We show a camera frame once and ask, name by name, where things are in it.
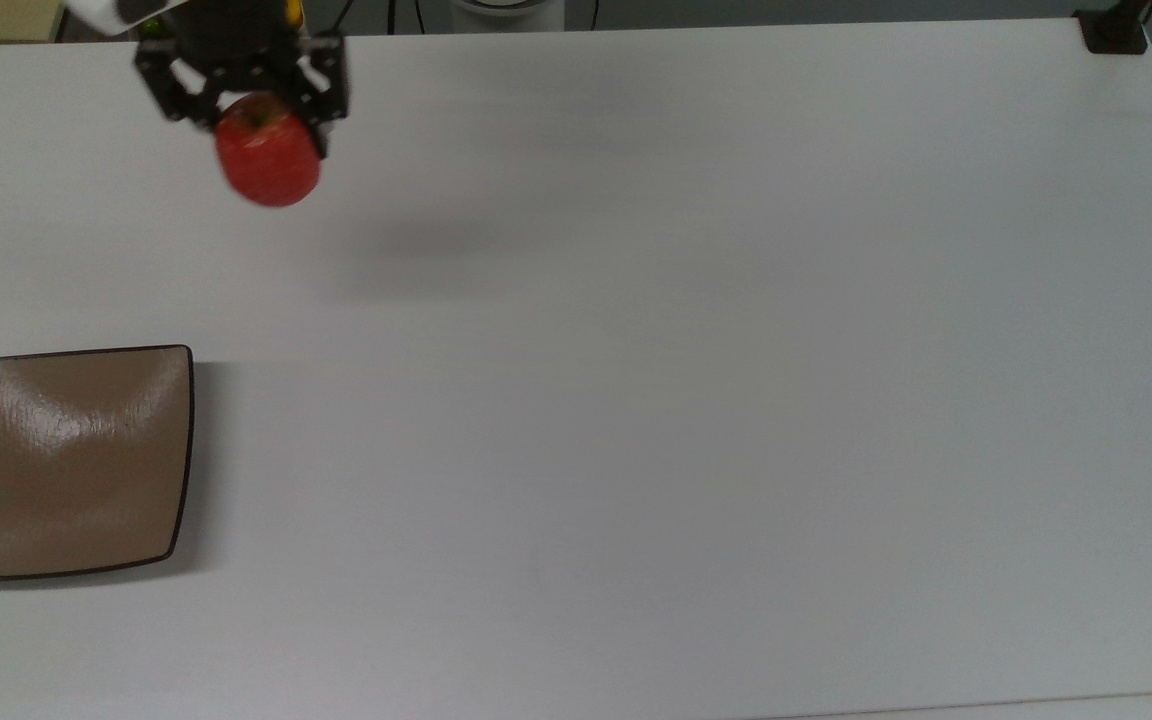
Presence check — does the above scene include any brown square ceramic plate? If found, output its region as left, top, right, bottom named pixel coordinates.
left=0, top=344, right=196, bottom=583

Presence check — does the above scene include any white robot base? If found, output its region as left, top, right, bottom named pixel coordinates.
left=450, top=0, right=568, bottom=32

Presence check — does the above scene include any red apple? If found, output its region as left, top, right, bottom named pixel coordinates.
left=214, top=92, right=323, bottom=209

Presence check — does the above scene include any black table clamp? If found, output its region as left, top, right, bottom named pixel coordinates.
left=1074, top=0, right=1152, bottom=55

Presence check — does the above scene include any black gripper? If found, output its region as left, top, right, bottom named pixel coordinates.
left=133, top=0, right=350, bottom=160

